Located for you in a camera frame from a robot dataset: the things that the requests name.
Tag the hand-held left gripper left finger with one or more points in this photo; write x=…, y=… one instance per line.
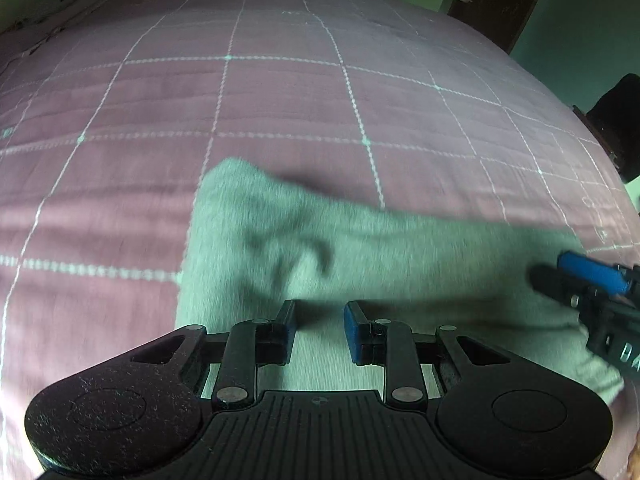
x=288, y=331

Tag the green pants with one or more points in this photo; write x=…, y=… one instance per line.
x=400, y=260

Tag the dark wooden bed frame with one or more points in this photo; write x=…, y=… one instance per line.
x=597, y=135

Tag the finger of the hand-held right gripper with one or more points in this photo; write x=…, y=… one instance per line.
x=592, y=269
x=555, y=282

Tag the dark wooden door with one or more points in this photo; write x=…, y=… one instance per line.
x=500, y=0

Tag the pink checked bed sheet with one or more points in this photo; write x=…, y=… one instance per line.
x=300, y=110

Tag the dark object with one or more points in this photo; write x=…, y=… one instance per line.
x=620, y=125

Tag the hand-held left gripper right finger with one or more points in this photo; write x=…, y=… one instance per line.
x=354, y=330

